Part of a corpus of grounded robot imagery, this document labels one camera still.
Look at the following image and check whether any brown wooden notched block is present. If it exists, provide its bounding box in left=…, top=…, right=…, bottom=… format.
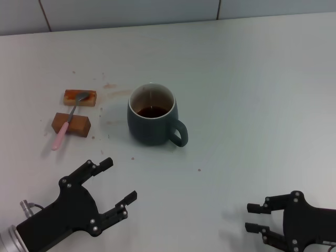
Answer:
left=51, top=112, right=91, bottom=138

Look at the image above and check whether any light wooden block orange stained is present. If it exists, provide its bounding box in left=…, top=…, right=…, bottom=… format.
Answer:
left=63, top=89, right=97, bottom=107

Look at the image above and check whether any silver connector with cable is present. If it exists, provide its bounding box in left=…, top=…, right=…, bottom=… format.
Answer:
left=20, top=199, right=44, bottom=218

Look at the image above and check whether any dark grey ceramic mug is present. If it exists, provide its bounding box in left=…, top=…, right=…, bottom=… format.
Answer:
left=127, top=82, right=189, bottom=148

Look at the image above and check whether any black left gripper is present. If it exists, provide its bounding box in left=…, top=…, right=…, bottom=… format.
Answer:
left=15, top=157, right=138, bottom=252

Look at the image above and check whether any pink handled metal spoon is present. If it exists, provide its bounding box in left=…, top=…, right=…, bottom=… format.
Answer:
left=51, top=92, right=90, bottom=151

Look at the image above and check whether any dark coffee liquid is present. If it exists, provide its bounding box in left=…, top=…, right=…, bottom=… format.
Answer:
left=136, top=106, right=168, bottom=118

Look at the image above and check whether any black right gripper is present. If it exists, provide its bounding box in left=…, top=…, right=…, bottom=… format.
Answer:
left=245, top=190, right=336, bottom=252

